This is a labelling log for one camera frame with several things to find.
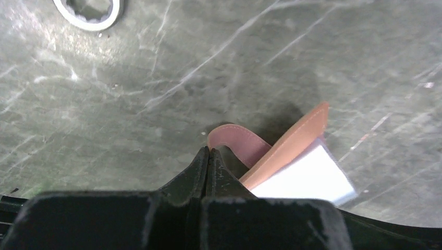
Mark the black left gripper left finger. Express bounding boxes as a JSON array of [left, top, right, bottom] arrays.
[[1, 147, 210, 249]]

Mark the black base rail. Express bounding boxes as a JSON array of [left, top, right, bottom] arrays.
[[1, 196, 441, 249]]

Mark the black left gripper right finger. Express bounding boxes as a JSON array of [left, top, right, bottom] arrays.
[[201, 149, 353, 249]]

